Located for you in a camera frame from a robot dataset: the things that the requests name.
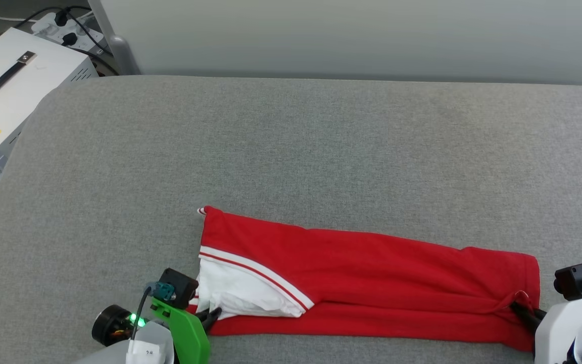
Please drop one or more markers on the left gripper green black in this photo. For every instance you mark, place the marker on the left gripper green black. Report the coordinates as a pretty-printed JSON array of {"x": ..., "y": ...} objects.
[{"x": 190, "y": 338}]

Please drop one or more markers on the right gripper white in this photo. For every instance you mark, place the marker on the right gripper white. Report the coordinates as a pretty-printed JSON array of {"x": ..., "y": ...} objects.
[{"x": 556, "y": 333}]

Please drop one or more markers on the red and white garment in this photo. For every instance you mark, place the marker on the red and white garment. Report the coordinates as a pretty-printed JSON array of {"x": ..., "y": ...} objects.
[{"x": 372, "y": 268}]

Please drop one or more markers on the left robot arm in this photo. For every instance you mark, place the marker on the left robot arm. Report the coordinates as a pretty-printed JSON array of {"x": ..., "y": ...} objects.
[{"x": 159, "y": 331}]

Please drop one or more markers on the white equipment box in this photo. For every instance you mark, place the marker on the white equipment box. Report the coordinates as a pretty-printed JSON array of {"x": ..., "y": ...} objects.
[{"x": 23, "y": 96}]

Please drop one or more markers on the white power strip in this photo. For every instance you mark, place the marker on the white power strip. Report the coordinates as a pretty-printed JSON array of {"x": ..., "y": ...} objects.
[{"x": 68, "y": 28}]

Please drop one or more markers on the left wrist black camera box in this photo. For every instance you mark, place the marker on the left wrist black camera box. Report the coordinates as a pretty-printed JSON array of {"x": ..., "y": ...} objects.
[{"x": 180, "y": 288}]

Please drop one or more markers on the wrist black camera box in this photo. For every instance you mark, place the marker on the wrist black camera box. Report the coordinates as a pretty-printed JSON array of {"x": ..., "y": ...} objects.
[
  {"x": 571, "y": 280},
  {"x": 180, "y": 288}
]

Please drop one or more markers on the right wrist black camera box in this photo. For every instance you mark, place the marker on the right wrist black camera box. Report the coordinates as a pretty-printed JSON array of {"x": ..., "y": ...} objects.
[{"x": 571, "y": 280}]

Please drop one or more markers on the grey metal post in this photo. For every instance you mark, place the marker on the grey metal post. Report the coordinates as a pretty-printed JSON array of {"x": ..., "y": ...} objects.
[{"x": 119, "y": 50}]

